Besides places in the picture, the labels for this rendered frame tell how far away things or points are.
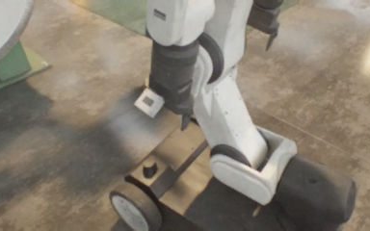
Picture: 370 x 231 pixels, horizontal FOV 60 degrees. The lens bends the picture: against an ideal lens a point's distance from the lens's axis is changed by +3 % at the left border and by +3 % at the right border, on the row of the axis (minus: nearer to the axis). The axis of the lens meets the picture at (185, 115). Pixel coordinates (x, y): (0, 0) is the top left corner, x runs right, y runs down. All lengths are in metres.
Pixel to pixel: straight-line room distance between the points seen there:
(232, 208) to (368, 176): 0.65
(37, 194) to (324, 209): 1.01
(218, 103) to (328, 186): 0.35
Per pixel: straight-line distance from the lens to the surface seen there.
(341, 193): 0.91
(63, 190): 1.36
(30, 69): 2.08
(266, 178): 0.89
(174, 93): 0.63
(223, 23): 0.74
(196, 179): 1.07
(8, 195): 1.43
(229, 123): 0.89
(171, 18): 0.51
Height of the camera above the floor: 1.02
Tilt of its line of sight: 41 degrees down
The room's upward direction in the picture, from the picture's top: 1 degrees counter-clockwise
